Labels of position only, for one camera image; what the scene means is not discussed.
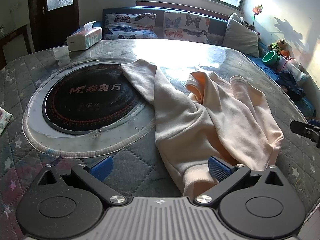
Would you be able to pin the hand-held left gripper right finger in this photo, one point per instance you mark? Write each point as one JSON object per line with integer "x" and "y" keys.
{"x": 218, "y": 170}

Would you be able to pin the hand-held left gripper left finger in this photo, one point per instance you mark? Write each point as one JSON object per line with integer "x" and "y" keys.
{"x": 101, "y": 168}

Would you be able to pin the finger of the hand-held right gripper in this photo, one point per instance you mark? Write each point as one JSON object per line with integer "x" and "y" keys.
{"x": 302, "y": 128}

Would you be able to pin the cream sweatshirt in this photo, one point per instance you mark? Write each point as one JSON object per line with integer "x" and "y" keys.
{"x": 180, "y": 120}

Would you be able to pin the dark blue garment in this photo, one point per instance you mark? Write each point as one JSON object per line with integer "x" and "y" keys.
{"x": 290, "y": 85}

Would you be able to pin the white plastic bag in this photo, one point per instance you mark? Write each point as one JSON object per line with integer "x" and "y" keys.
{"x": 296, "y": 68}

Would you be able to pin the black round induction cooktop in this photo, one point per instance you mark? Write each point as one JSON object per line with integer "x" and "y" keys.
{"x": 92, "y": 100}

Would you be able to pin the orange toy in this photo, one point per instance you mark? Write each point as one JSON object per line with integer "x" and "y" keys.
{"x": 284, "y": 53}

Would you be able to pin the green plastic pot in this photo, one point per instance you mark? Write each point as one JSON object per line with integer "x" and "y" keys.
{"x": 270, "y": 58}

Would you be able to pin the brown plush toy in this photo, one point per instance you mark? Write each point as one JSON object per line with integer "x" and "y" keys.
{"x": 277, "y": 45}

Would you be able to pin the floral cloth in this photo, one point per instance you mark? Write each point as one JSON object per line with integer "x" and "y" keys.
{"x": 4, "y": 120}

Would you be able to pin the grey pillow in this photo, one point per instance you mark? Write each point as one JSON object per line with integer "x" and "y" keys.
{"x": 241, "y": 38}

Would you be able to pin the white black plush toy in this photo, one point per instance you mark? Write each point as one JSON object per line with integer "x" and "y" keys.
{"x": 240, "y": 20}

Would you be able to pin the colourful pinwheel toy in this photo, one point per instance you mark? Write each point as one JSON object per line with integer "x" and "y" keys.
{"x": 257, "y": 10}

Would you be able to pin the white tissue box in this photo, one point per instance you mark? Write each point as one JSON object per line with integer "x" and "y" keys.
{"x": 83, "y": 38}

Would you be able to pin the dark blue sofa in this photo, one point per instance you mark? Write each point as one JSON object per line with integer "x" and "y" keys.
{"x": 215, "y": 28}

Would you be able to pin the butterfly print cushion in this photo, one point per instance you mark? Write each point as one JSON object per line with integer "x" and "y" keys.
{"x": 186, "y": 27}
{"x": 130, "y": 26}

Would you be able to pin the dark wooden door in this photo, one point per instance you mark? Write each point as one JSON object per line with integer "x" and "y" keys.
{"x": 40, "y": 17}

